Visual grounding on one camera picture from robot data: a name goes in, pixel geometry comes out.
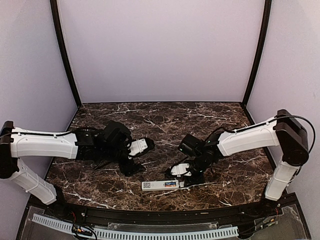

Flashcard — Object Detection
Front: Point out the white remote control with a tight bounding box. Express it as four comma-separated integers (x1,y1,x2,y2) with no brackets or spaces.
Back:
141,180,180,192

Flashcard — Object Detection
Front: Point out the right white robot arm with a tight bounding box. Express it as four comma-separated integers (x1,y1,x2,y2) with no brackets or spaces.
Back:
170,109,314,217

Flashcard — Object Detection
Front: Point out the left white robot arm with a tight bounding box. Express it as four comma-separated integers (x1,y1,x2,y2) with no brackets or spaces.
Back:
0,121,155,218

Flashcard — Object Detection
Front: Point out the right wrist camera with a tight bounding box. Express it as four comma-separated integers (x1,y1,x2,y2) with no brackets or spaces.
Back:
164,163,192,178

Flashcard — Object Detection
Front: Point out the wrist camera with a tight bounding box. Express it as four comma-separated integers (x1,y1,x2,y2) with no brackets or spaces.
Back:
128,137,155,158
164,163,192,178

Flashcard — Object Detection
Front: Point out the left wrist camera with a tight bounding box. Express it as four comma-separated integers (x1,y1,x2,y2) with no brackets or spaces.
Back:
128,137,155,158

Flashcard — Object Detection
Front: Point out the white slotted cable duct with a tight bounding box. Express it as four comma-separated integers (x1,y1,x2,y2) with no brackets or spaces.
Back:
32,213,239,240

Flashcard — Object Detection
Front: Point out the black front rail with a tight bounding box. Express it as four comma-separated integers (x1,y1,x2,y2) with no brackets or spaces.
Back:
46,193,300,226

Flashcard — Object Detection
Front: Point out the left black frame post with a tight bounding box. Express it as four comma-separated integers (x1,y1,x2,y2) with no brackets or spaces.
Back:
49,0,82,108

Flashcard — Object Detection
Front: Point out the black frame post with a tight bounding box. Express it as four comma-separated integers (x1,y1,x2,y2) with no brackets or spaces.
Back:
241,0,272,109
49,0,82,108

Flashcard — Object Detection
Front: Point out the right black frame post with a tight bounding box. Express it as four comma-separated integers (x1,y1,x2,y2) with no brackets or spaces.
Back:
241,0,272,109

